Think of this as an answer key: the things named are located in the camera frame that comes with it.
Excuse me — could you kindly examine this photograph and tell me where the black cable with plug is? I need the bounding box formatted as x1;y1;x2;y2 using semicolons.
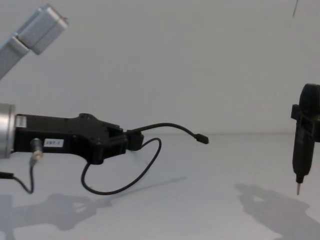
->
80;122;210;195

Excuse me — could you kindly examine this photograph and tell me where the white table cloth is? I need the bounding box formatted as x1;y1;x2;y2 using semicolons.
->
0;131;320;240

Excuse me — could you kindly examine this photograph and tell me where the thin dark wrist cable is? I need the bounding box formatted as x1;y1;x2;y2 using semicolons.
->
0;138;45;195

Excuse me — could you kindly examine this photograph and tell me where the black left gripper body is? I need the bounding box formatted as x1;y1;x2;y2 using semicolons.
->
14;113;124;166

